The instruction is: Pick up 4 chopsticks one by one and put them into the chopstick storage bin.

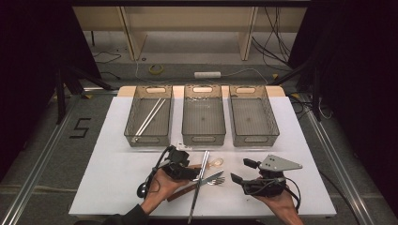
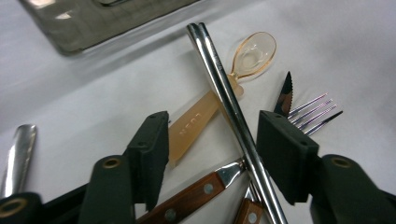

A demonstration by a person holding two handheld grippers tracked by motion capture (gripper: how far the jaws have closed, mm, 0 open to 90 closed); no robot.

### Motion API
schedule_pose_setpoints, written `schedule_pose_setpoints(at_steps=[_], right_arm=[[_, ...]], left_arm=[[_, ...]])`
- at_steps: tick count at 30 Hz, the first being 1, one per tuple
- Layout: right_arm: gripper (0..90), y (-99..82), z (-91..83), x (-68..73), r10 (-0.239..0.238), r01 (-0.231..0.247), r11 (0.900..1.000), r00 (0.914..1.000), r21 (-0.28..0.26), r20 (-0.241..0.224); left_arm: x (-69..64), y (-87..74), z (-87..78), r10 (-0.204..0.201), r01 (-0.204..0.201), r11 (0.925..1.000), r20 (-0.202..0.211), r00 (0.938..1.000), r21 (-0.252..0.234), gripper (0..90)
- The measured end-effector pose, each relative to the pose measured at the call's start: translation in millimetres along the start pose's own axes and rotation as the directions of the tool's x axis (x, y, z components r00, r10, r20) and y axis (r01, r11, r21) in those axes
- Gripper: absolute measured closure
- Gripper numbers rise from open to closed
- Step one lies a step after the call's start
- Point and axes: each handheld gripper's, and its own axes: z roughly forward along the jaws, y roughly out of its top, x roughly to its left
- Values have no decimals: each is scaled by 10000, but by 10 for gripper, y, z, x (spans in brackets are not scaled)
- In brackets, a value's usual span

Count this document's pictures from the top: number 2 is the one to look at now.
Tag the smoky transparent plastic bin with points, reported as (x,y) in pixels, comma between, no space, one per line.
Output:
(93,21)

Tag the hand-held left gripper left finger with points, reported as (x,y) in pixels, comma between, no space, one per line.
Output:
(146,161)

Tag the amber plastic spoon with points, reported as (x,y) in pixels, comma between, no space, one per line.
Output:
(193,124)

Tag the metal chopstick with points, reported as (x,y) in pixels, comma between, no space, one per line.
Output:
(229,93)
(221,93)

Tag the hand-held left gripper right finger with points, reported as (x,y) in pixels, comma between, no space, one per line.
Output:
(286,155)

